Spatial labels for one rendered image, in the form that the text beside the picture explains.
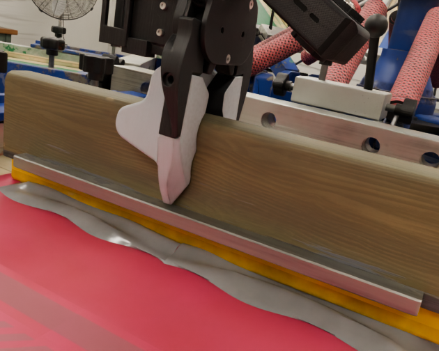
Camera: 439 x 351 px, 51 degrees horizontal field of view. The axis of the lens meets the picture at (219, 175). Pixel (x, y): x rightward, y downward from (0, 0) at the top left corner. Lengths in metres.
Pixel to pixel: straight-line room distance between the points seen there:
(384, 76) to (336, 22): 0.88
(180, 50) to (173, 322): 0.15
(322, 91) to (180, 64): 0.40
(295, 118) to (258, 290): 0.34
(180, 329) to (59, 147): 0.19
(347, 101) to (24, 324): 0.49
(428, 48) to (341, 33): 0.66
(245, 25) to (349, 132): 0.29
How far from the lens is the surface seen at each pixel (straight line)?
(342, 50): 0.27
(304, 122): 0.60
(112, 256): 0.33
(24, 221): 0.38
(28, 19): 5.15
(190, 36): 0.28
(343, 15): 0.26
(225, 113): 0.33
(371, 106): 0.64
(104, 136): 0.36
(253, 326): 0.28
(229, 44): 0.31
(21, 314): 0.27
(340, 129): 0.59
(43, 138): 0.41
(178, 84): 0.27
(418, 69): 0.87
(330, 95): 0.65
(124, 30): 0.32
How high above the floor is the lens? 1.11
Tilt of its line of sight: 17 degrees down
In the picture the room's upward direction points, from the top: 10 degrees clockwise
